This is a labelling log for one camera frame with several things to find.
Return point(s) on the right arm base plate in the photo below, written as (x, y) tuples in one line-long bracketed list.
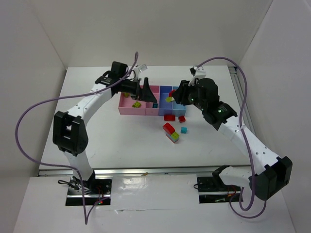
[(211, 192)]

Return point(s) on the wide red lego brick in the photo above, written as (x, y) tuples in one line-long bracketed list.
[(169, 117)]

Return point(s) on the small red lego brick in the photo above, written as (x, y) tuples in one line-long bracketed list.
[(181, 119)]

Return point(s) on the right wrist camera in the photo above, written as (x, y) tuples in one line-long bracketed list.
[(197, 74)]

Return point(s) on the long green lego brick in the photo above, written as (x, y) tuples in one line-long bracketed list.
[(136, 105)]

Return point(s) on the multicolour lego stack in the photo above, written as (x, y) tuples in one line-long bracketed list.
[(170, 132)]

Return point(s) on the dark blue container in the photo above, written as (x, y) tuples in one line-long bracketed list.
[(165, 108)]

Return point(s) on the green red cyan lego stack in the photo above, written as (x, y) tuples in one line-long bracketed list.
[(170, 97)]

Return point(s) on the aluminium front rail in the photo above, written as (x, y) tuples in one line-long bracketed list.
[(132, 171)]

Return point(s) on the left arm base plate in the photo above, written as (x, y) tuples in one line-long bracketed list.
[(102, 190)]

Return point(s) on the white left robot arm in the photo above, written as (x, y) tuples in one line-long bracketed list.
[(69, 128)]

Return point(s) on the narrow pink container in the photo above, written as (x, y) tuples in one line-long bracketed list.
[(150, 110)]

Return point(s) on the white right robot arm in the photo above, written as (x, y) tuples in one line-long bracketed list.
[(268, 173)]

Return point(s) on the large pink container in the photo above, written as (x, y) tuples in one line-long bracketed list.
[(125, 106)]

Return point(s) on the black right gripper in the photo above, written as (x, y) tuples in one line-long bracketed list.
[(183, 90)]

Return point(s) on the light blue container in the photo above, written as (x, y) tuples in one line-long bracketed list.
[(177, 109)]

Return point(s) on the aluminium side rail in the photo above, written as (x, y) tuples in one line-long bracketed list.
[(239, 87)]

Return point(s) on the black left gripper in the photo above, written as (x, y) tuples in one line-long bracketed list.
[(139, 90)]

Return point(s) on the small cyan lego brick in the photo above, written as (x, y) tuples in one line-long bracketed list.
[(183, 130)]

